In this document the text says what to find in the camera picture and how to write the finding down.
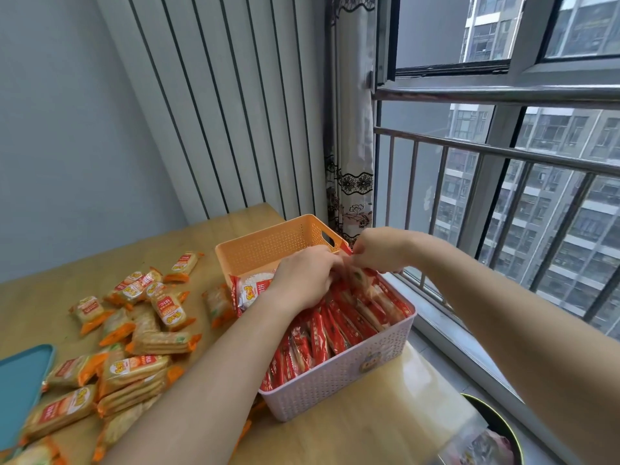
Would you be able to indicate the person's right hand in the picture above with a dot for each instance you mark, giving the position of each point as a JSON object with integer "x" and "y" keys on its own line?
{"x": 382, "y": 249}

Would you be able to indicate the person's left hand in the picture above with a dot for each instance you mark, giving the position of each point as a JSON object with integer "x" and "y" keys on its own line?
{"x": 300, "y": 275}

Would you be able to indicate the person's left fingers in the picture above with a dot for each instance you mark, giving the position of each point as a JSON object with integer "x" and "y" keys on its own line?
{"x": 333, "y": 273}

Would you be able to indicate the person's right fingers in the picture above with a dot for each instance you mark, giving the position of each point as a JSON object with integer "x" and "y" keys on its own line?
{"x": 357, "y": 259}

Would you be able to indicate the red snack packet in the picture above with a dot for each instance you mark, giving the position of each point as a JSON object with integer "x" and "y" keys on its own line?
{"x": 357, "y": 278}

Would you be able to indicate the person's right forearm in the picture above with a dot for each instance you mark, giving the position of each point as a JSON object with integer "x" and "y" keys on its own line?
{"x": 513, "y": 334}

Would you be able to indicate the person's left forearm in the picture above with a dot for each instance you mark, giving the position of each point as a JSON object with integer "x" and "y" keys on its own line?
{"x": 208, "y": 387}

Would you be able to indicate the row of red packets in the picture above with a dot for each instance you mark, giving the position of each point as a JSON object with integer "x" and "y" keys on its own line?
{"x": 334, "y": 329}

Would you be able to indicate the orange plastic basket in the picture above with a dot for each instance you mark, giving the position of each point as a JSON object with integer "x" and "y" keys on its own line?
{"x": 271, "y": 246}

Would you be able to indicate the red white cracker packet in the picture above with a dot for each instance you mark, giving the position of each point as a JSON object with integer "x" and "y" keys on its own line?
{"x": 251, "y": 290}

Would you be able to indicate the pink plastic basket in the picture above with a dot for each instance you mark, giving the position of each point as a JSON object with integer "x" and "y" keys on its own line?
{"x": 339, "y": 372}

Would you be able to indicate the floral patterned curtain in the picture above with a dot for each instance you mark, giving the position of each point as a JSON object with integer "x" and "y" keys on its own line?
{"x": 352, "y": 116}

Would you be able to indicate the white panel radiator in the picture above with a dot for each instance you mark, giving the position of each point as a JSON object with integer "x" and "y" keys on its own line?
{"x": 232, "y": 101}

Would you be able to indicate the metal window railing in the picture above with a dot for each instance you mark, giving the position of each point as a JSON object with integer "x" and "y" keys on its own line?
{"x": 533, "y": 159}

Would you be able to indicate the grey apartment buildings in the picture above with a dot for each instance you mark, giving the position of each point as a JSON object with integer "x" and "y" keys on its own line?
{"x": 566, "y": 208}

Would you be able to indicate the black round bin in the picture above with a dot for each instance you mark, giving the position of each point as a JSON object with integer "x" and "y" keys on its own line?
{"x": 499, "y": 426}

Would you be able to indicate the pile of orange packets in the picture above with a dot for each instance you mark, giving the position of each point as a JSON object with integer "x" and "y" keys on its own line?
{"x": 126, "y": 353}

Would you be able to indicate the teal plastic tray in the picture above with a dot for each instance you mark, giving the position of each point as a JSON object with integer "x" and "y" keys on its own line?
{"x": 19, "y": 387}

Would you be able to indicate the grey window frame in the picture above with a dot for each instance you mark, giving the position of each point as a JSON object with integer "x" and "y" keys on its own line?
{"x": 520, "y": 48}

